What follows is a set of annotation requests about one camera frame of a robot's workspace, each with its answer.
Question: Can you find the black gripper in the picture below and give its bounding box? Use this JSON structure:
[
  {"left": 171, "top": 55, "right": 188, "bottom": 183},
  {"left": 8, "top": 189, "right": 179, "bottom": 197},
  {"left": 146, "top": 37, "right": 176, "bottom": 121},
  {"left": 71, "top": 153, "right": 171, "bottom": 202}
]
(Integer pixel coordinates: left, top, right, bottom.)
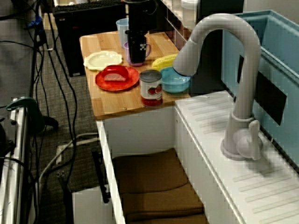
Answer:
[{"left": 127, "top": 1, "right": 157, "bottom": 65}]

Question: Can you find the yellow toy corn cob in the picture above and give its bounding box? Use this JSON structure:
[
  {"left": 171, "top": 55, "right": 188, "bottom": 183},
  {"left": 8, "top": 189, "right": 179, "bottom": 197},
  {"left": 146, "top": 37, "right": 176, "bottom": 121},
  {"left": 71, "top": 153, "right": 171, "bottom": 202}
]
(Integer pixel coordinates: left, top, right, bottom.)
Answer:
[{"left": 151, "top": 53, "right": 179, "bottom": 72}]

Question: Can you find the toy tomato can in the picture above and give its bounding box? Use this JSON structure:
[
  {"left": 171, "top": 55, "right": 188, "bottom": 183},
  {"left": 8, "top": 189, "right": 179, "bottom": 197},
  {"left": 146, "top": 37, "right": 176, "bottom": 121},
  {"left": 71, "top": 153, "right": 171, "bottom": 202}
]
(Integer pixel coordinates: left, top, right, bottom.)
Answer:
[{"left": 139, "top": 69, "right": 163, "bottom": 107}]

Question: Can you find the blue plastic bowl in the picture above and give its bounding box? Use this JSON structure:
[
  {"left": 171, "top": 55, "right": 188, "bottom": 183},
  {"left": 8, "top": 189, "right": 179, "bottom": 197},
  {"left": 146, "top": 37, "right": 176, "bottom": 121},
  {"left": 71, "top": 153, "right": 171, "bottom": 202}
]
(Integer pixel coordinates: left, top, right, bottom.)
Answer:
[{"left": 160, "top": 66, "right": 191, "bottom": 94}]

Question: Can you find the purple plastic mug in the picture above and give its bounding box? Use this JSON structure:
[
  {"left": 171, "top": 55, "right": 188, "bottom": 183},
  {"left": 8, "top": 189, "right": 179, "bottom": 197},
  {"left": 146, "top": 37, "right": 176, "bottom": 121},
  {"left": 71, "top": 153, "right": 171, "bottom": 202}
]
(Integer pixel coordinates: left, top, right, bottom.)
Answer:
[{"left": 123, "top": 41, "right": 152, "bottom": 67}]

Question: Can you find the red bowl with food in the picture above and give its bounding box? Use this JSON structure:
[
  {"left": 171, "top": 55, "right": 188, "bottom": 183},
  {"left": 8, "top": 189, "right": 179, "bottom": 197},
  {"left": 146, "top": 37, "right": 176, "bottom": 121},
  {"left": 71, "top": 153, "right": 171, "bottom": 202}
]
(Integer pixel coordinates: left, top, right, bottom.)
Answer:
[{"left": 103, "top": 64, "right": 129, "bottom": 82}]

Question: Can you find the light blue plastic cup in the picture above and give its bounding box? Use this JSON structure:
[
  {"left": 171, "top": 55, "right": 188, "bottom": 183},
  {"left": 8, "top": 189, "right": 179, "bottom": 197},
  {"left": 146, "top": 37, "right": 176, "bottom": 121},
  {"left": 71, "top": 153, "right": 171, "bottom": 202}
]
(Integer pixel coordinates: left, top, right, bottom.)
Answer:
[{"left": 115, "top": 18, "right": 130, "bottom": 49}]

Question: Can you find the cream flower-shaped plate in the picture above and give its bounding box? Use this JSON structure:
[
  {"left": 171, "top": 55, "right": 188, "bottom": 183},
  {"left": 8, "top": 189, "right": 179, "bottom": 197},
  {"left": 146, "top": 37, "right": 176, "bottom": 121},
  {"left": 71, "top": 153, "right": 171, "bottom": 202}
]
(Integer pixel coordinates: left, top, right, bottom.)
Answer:
[{"left": 83, "top": 51, "right": 124, "bottom": 72}]

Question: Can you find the red round plate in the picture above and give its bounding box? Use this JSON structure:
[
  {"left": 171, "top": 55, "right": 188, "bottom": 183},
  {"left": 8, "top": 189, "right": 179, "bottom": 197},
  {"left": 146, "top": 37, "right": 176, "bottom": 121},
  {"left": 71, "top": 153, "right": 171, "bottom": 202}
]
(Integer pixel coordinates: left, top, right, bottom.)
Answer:
[{"left": 95, "top": 66, "right": 140, "bottom": 91}]

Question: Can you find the tiled toy kitchen backsplash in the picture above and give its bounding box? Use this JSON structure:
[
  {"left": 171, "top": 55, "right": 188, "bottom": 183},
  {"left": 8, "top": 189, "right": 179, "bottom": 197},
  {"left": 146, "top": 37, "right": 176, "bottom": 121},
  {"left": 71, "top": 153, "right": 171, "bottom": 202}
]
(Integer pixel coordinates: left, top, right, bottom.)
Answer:
[{"left": 161, "top": 0, "right": 199, "bottom": 51}]

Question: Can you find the black flat board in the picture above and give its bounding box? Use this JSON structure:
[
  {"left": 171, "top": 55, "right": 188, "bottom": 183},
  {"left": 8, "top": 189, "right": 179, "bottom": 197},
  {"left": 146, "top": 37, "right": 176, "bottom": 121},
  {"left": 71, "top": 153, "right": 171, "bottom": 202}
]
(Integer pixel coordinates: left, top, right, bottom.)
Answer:
[{"left": 154, "top": 0, "right": 169, "bottom": 35}]

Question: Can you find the white jar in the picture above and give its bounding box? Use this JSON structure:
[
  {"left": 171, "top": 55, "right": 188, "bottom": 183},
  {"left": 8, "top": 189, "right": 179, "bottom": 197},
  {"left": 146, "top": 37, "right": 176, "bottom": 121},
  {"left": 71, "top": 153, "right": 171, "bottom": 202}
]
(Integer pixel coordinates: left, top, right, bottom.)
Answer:
[{"left": 181, "top": 0, "right": 199, "bottom": 10}]

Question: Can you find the blue plug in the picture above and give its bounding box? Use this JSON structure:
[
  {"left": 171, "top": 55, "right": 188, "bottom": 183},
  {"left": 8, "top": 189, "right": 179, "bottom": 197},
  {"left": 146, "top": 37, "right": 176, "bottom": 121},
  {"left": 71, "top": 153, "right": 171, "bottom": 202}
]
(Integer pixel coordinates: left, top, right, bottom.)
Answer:
[{"left": 27, "top": 15, "right": 42, "bottom": 28}]

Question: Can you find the white toy sink unit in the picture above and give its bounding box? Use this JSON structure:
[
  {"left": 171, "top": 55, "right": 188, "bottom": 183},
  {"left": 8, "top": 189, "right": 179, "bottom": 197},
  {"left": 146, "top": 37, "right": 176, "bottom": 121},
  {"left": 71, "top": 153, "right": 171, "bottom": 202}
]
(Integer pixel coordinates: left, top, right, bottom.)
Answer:
[{"left": 72, "top": 91, "right": 299, "bottom": 224}]

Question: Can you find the grey toy faucet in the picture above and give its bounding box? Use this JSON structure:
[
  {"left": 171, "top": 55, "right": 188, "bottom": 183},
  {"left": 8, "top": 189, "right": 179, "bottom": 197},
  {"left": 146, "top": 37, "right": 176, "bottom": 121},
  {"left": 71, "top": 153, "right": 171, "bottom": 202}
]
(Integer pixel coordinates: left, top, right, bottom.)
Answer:
[{"left": 172, "top": 13, "right": 263, "bottom": 161}]

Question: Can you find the dark green clamp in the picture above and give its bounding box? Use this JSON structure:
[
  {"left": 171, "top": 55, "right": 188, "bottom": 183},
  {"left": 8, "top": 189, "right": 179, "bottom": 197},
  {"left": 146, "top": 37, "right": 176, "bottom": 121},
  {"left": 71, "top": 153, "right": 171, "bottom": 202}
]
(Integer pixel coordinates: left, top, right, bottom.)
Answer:
[{"left": 6, "top": 97, "right": 59, "bottom": 133}]

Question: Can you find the blue plastic bin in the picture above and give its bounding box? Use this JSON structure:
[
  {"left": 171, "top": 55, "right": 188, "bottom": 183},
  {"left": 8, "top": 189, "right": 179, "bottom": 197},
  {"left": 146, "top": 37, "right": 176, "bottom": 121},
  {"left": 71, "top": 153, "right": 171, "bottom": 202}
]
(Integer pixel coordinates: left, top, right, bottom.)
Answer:
[{"left": 221, "top": 9, "right": 299, "bottom": 168}]

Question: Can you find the thick black cable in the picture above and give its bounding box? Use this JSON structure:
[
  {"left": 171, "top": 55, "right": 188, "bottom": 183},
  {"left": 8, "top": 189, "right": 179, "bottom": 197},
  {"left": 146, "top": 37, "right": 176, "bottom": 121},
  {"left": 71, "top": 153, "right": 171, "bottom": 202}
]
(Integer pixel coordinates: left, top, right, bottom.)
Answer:
[{"left": 44, "top": 11, "right": 79, "bottom": 187}]

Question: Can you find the white cable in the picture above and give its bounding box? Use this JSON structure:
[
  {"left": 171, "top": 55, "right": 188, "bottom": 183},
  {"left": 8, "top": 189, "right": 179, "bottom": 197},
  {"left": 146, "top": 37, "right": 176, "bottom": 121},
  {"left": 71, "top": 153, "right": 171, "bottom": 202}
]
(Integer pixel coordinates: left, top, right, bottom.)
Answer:
[{"left": 38, "top": 133, "right": 99, "bottom": 187}]

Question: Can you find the black oven door handle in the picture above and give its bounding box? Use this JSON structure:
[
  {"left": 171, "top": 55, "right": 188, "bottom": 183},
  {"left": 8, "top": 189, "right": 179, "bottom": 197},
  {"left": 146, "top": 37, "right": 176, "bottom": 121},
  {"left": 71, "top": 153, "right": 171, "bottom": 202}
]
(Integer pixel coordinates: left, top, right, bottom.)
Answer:
[{"left": 92, "top": 149, "right": 111, "bottom": 203}]

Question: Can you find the silver metal frame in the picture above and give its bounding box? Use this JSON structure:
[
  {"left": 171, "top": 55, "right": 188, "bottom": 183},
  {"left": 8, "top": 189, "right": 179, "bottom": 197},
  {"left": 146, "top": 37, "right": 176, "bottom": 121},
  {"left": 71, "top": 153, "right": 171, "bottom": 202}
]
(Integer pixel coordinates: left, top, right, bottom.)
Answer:
[{"left": 0, "top": 98, "right": 32, "bottom": 224}]

